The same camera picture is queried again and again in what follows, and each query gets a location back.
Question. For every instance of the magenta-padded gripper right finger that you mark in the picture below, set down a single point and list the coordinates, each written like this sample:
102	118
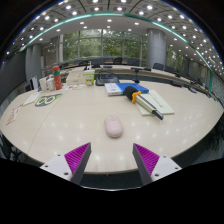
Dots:
148	160

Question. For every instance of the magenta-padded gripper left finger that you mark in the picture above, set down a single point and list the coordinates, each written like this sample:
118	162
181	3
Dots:
76	159

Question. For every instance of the pink computer mouse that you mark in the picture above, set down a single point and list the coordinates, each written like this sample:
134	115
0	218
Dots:
113	126

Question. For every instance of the pale green booklet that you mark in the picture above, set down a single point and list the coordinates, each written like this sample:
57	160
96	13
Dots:
163	106

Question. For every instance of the blue and white book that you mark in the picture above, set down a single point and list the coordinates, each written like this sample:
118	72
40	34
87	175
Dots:
130	87

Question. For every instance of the red and white leaflet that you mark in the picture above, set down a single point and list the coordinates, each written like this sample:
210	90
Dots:
14	114

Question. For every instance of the beige compartment tray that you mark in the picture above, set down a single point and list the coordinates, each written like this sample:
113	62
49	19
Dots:
75	78

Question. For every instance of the red drink bottle green band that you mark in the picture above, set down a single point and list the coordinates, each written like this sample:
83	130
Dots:
57	79

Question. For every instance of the green printed paper cup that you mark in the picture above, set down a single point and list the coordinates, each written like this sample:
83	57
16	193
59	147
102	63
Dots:
89	78

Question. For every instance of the black conference microphone unit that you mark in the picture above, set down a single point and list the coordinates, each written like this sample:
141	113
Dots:
106	79

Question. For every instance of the white standing panel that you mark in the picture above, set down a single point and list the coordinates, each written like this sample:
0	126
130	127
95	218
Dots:
34	83

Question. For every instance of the dark office chairs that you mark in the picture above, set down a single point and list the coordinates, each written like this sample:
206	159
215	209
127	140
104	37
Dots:
158	66

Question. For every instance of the ceiling lights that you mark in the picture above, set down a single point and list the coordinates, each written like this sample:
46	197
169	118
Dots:
109	20

